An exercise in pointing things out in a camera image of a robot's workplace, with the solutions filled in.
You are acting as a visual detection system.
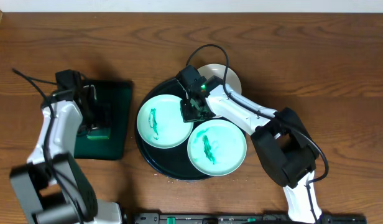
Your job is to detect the green sponge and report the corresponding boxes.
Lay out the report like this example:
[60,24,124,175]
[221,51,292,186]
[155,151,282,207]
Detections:
[86,128,111,141]

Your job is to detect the stained white plate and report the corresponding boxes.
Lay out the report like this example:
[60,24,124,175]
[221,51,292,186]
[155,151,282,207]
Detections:
[136,94,193,149]
[187,119,247,176]
[196,63,242,119]

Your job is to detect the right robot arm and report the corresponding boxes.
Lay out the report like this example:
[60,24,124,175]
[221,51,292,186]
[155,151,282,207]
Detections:
[181,80,329,223]

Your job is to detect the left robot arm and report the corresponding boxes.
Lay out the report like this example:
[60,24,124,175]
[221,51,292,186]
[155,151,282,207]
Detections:
[9,85,122,224]

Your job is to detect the dark green rectangular tray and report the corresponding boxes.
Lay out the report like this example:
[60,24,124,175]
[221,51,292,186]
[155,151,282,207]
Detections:
[74,80,133,161]

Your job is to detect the round black tray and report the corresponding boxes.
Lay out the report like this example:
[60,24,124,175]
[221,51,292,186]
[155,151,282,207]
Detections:
[134,75,247,182]

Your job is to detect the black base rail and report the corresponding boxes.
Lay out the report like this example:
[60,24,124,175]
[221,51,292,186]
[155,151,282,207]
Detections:
[128,213,367,224]

